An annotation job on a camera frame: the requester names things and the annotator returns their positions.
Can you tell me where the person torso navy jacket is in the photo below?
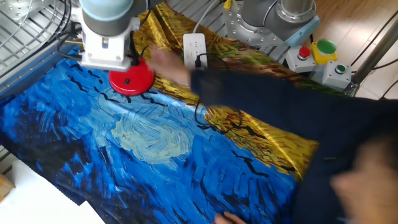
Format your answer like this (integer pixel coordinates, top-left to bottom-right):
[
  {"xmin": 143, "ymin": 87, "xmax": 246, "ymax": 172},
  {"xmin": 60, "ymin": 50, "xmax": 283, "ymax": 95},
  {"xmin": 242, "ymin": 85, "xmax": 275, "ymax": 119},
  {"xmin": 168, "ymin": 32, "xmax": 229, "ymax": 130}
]
[{"xmin": 289, "ymin": 96, "xmax": 398, "ymax": 224}]

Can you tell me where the person right hand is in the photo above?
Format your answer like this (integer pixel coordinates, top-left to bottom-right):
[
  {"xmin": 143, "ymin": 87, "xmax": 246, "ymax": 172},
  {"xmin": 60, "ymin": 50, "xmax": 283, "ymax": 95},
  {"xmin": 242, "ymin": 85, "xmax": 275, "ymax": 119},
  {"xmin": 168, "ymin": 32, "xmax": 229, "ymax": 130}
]
[{"xmin": 145, "ymin": 45, "xmax": 193, "ymax": 88}]

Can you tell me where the white power strip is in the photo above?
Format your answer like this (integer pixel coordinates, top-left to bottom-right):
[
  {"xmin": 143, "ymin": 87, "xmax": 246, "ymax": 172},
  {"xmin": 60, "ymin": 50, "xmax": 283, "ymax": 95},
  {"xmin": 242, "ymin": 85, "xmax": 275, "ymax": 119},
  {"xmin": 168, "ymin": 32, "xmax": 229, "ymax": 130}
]
[{"xmin": 182, "ymin": 32, "xmax": 208, "ymax": 70}]

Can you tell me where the silver robot mounting plate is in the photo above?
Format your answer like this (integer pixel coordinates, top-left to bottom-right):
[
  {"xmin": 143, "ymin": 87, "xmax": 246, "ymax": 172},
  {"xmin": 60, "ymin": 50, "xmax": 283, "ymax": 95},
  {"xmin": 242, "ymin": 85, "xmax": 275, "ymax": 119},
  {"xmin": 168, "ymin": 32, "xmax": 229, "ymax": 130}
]
[{"xmin": 221, "ymin": 5, "xmax": 281, "ymax": 51}]

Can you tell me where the grey box green button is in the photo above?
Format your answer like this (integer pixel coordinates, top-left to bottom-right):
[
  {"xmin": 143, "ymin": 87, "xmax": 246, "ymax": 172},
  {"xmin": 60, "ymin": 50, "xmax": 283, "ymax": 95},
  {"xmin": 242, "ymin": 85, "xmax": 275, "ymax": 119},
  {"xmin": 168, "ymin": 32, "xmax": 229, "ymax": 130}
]
[{"xmin": 310, "ymin": 60, "xmax": 353, "ymax": 92}]

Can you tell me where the grey box red button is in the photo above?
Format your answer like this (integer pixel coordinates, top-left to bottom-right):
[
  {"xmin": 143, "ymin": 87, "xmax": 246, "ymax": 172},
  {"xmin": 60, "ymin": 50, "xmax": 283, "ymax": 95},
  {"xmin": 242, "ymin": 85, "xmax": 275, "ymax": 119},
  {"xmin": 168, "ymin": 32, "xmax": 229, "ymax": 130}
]
[{"xmin": 284, "ymin": 45, "xmax": 317, "ymax": 73}]

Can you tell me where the blue yellow painted cloth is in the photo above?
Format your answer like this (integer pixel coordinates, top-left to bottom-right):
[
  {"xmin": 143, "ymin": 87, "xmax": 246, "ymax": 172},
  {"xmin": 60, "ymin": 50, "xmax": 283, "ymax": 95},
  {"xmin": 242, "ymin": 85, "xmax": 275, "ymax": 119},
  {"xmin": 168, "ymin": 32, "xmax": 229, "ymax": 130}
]
[{"xmin": 0, "ymin": 1, "xmax": 346, "ymax": 224}]

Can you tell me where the red desk lamp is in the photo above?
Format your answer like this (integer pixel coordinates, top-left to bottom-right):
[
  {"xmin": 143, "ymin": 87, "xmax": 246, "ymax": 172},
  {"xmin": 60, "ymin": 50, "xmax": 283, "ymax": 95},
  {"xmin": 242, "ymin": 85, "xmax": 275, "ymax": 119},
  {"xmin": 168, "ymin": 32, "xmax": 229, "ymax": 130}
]
[{"xmin": 108, "ymin": 30, "xmax": 156, "ymax": 97}]

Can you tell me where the grey aluminium frame rail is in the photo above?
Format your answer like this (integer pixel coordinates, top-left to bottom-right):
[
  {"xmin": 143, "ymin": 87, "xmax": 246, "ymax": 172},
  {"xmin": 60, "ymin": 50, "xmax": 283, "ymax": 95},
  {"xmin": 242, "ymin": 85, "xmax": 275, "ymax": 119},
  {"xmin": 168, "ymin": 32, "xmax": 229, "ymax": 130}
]
[{"xmin": 0, "ymin": 40, "xmax": 83, "ymax": 99}]

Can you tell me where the yellow box green button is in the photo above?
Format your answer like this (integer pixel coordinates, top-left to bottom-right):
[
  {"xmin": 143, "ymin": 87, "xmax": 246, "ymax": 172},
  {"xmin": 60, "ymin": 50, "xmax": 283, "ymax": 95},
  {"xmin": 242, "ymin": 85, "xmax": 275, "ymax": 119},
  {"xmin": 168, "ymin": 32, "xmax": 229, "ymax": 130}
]
[{"xmin": 310, "ymin": 38, "xmax": 338, "ymax": 66}]

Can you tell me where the person left hand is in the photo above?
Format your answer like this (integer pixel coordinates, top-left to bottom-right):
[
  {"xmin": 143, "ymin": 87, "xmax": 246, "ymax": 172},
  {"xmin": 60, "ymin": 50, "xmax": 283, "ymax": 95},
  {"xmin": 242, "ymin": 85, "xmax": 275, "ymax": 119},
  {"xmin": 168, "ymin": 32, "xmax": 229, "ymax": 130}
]
[{"xmin": 213, "ymin": 211, "xmax": 248, "ymax": 224}]

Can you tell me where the right forearm navy sleeve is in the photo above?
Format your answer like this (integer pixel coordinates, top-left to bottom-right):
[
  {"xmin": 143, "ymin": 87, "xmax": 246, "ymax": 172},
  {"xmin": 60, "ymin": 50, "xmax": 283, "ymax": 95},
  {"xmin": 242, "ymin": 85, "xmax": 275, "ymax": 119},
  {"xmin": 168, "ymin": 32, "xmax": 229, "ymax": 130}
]
[{"xmin": 189, "ymin": 67, "xmax": 312, "ymax": 135}]

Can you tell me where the silver perforated metal plate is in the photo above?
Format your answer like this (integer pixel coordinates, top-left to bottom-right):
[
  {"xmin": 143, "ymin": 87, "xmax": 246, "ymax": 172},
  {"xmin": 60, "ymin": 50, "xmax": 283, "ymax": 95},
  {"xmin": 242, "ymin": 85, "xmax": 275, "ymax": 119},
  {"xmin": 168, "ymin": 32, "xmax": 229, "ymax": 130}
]
[{"xmin": 0, "ymin": 0, "xmax": 55, "ymax": 21}]

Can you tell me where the brown cardboard box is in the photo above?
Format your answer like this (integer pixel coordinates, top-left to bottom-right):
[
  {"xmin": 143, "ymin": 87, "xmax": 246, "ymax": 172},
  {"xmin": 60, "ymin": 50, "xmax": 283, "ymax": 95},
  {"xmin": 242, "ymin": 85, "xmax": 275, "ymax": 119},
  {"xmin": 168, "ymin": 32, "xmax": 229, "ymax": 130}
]
[{"xmin": 0, "ymin": 173, "xmax": 16, "ymax": 200}]

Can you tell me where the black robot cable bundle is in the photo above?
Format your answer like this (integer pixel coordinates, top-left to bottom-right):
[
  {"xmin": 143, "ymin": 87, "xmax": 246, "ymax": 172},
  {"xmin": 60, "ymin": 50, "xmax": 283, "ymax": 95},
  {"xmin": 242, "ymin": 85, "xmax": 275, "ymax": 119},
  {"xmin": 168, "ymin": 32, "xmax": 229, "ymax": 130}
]
[{"xmin": 46, "ymin": 0, "xmax": 85, "ymax": 62}]

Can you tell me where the grey metal pole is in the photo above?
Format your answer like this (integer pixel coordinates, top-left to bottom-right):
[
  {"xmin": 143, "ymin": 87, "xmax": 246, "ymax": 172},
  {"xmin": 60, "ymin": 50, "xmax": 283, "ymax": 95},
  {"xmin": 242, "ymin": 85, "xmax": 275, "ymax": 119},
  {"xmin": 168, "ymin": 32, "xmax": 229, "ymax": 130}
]
[{"xmin": 343, "ymin": 17, "xmax": 398, "ymax": 98}]

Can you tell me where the black lamp power cable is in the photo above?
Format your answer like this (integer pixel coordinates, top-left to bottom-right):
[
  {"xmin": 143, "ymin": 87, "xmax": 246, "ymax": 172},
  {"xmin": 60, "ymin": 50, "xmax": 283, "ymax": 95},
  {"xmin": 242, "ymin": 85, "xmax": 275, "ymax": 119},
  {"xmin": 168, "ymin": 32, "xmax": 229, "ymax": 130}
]
[{"xmin": 139, "ymin": 45, "xmax": 244, "ymax": 136}]

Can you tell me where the grey power strip cable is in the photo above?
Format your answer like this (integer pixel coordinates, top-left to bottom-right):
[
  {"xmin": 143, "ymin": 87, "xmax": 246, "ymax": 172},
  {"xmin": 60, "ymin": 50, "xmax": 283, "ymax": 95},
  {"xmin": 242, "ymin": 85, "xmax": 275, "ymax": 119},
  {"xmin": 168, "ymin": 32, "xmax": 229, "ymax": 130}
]
[{"xmin": 192, "ymin": 0, "xmax": 220, "ymax": 35}]

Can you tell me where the white paper sheet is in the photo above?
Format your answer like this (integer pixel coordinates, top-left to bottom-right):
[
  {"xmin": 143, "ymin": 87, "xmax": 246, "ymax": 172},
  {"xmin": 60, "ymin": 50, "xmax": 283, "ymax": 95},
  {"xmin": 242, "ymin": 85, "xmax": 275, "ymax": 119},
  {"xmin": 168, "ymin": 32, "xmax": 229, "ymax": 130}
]
[{"xmin": 0, "ymin": 159, "xmax": 107, "ymax": 224}]

